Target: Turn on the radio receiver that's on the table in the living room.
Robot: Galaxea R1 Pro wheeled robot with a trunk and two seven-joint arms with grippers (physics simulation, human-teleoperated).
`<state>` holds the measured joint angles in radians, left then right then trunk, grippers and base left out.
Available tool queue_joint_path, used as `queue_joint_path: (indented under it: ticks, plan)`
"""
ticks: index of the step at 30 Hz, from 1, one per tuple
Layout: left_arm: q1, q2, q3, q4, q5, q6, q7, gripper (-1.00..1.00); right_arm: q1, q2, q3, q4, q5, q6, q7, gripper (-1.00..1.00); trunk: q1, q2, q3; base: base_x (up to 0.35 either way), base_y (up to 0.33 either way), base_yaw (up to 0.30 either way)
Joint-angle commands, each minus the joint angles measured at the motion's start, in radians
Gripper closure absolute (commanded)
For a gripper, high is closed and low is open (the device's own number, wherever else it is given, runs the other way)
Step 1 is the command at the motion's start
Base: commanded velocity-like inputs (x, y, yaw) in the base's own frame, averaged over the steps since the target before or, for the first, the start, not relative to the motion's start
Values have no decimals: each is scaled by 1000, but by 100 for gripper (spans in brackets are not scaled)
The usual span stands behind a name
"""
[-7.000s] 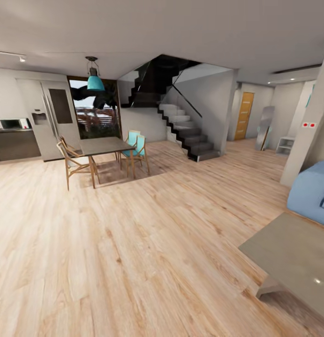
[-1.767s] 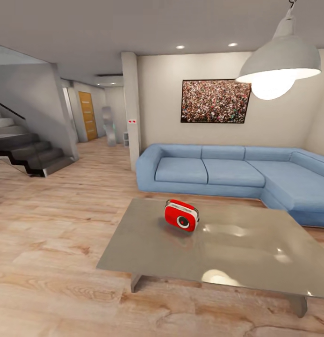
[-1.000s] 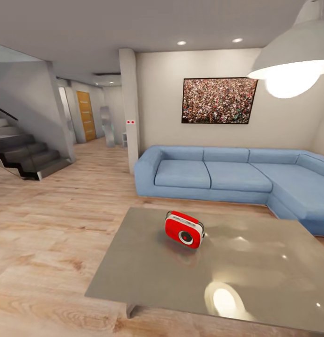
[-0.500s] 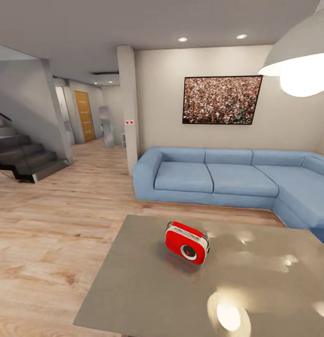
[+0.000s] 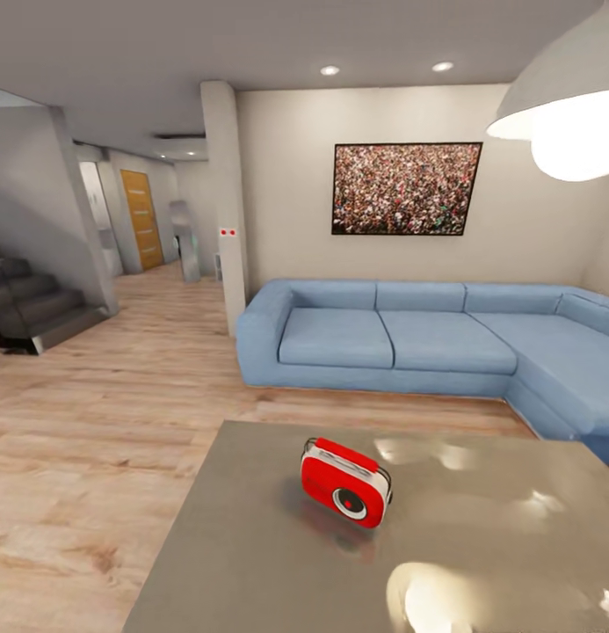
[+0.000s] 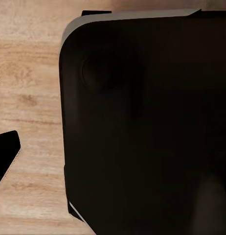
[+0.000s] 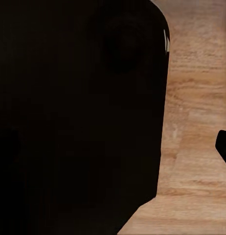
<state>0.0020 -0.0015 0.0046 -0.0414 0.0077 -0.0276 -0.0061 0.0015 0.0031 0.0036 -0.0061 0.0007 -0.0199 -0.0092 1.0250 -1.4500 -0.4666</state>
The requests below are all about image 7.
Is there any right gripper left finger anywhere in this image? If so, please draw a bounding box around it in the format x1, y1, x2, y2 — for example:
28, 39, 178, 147
0, 130, 21, 181

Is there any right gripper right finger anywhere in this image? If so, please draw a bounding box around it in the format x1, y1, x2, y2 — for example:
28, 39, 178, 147
215, 130, 226, 162

